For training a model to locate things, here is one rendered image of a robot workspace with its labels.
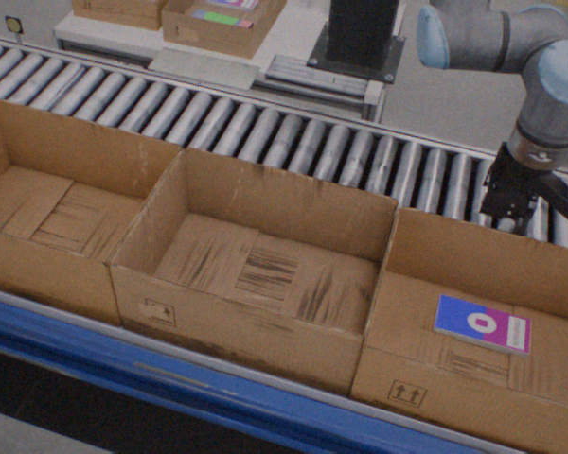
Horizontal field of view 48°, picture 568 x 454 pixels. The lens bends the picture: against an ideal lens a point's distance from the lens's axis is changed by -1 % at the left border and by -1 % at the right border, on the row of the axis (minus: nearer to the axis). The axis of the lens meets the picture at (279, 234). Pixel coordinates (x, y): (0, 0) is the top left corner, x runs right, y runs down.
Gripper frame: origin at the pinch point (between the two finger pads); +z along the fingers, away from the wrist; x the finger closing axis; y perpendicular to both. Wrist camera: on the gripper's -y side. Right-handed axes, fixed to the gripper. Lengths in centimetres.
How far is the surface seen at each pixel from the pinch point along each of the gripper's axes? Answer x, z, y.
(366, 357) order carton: 34.0, -4.8, 18.8
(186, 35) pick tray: -71, 19, 91
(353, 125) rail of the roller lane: -53, 23, 36
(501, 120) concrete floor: -180, 97, -18
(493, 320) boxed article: 11.4, 7.4, -0.9
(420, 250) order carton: 5.3, 1.6, 14.2
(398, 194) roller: -30.5, 22.8, 20.2
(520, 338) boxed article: 13.7, 7.3, -5.5
